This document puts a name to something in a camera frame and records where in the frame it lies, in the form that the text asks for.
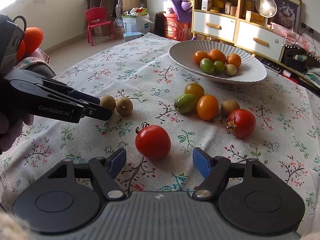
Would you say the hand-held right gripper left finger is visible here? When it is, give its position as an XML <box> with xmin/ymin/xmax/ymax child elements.
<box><xmin>49</xmin><ymin>147</ymin><xmax>127</xmax><ymax>202</ymax></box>

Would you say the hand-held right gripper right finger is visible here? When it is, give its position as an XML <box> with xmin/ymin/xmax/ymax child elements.
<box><xmin>192</xmin><ymin>147</ymin><xmax>272</xmax><ymax>200</ymax></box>

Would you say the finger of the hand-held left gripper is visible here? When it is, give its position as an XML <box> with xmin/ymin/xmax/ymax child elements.
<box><xmin>37</xmin><ymin>77</ymin><xmax>101</xmax><ymax>106</ymax></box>
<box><xmin>79</xmin><ymin>101</ymin><xmax>112</xmax><ymax>121</ymax></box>

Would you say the brown longan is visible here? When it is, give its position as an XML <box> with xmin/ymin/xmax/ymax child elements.
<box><xmin>115</xmin><ymin>97</ymin><xmax>133</xmax><ymax>115</ymax></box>
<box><xmin>100</xmin><ymin>95</ymin><xmax>116</xmax><ymax>112</ymax></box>

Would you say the orange oval tomato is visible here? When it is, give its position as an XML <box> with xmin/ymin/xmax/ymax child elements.
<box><xmin>196</xmin><ymin>94</ymin><xmax>219</xmax><ymax>120</ymax></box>

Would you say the red tomato with stem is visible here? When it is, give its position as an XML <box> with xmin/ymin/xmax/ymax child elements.
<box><xmin>226</xmin><ymin>109</ymin><xmax>256</xmax><ymax>139</ymax></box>

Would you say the green and red tomato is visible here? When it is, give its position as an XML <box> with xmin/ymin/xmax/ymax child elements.
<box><xmin>174</xmin><ymin>94</ymin><xmax>198</xmax><ymax>113</ymax></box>

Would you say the small brown kiwi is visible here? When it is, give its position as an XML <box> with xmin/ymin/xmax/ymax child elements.
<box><xmin>221</xmin><ymin>99</ymin><xmax>240</xmax><ymax>117</ymax></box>

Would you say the yellow round tomato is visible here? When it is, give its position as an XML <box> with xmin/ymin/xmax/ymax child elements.
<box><xmin>184</xmin><ymin>83</ymin><xmax>205</xmax><ymax>100</ymax></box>

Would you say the green lime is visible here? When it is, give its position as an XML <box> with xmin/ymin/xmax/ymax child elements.
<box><xmin>199</xmin><ymin>58</ymin><xmax>215</xmax><ymax>75</ymax></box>

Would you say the small green fruit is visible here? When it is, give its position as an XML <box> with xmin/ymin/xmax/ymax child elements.
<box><xmin>214</xmin><ymin>60</ymin><xmax>225</xmax><ymax>74</ymax></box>

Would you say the beige round fruit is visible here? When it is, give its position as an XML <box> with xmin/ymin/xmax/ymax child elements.
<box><xmin>224</xmin><ymin>64</ymin><xmax>237</xmax><ymax>76</ymax></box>

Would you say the white ribbed plate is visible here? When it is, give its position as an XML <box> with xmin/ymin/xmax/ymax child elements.
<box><xmin>169</xmin><ymin>40</ymin><xmax>267</xmax><ymax>85</ymax></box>

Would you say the small orange tomato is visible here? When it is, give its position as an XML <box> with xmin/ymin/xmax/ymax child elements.
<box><xmin>194</xmin><ymin>51</ymin><xmax>209</xmax><ymax>65</ymax></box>

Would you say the orange tangerine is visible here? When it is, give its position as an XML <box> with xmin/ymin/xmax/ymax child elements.
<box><xmin>226</xmin><ymin>53</ymin><xmax>242</xmax><ymax>68</ymax></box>
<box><xmin>208</xmin><ymin>49</ymin><xmax>227</xmax><ymax>64</ymax></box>

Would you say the person's left hand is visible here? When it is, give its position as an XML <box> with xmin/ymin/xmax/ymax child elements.
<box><xmin>0</xmin><ymin>110</ymin><xmax>35</xmax><ymax>155</ymax></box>

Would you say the grey patterned cushion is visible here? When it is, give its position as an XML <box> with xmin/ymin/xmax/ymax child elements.
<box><xmin>17</xmin><ymin>49</ymin><xmax>57</xmax><ymax>80</ymax></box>

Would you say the floral tablecloth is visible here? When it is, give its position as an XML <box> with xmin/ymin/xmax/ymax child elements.
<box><xmin>0</xmin><ymin>32</ymin><xmax>320</xmax><ymax>230</ymax></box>

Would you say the orange plush item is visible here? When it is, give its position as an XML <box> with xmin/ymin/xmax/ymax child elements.
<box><xmin>15</xmin><ymin>27</ymin><xmax>43</xmax><ymax>62</ymax></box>

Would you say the red plastic chair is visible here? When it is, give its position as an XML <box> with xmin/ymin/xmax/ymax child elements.
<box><xmin>85</xmin><ymin>7</ymin><xmax>117</xmax><ymax>47</ymax></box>

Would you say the light blue tissue box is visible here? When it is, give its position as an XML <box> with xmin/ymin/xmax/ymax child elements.
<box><xmin>123</xmin><ymin>31</ymin><xmax>145</xmax><ymax>43</ymax></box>

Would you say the white box of toys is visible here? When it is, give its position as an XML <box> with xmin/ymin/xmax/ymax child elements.
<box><xmin>122</xmin><ymin>7</ymin><xmax>150</xmax><ymax>34</ymax></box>

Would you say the black heater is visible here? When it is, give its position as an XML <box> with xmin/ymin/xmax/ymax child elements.
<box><xmin>153</xmin><ymin>11</ymin><xmax>167</xmax><ymax>34</ymax></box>

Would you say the red printed bucket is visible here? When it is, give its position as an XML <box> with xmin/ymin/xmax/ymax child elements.
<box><xmin>164</xmin><ymin>12</ymin><xmax>192</xmax><ymax>42</ymax></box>

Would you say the beige fuzzy clothing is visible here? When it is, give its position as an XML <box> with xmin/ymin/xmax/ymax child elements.
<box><xmin>0</xmin><ymin>211</ymin><xmax>33</xmax><ymax>240</ymax></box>

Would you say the black bag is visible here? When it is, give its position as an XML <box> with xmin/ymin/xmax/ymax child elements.
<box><xmin>284</xmin><ymin>47</ymin><xmax>308</xmax><ymax>73</ymax></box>

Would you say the purple plush toy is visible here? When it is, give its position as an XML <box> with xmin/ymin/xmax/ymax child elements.
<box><xmin>170</xmin><ymin>0</ymin><xmax>194</xmax><ymax>23</ymax></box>

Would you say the wooden cabinet with white drawers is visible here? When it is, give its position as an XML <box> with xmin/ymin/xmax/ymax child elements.
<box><xmin>191</xmin><ymin>0</ymin><xmax>287</xmax><ymax>55</ymax></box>

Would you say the pink patterned cloth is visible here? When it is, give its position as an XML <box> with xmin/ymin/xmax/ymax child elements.
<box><xmin>271</xmin><ymin>22</ymin><xmax>320</xmax><ymax>60</ymax></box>

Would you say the white desk fan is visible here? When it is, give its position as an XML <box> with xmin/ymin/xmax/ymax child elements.
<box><xmin>255</xmin><ymin>0</ymin><xmax>277</xmax><ymax>28</ymax></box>

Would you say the framed cat picture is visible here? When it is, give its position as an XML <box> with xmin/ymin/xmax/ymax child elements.
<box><xmin>271</xmin><ymin>0</ymin><xmax>302</xmax><ymax>32</ymax></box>

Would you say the wall socket strip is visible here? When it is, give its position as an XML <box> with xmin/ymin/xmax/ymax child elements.
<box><xmin>301</xmin><ymin>22</ymin><xmax>315</xmax><ymax>34</ymax></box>

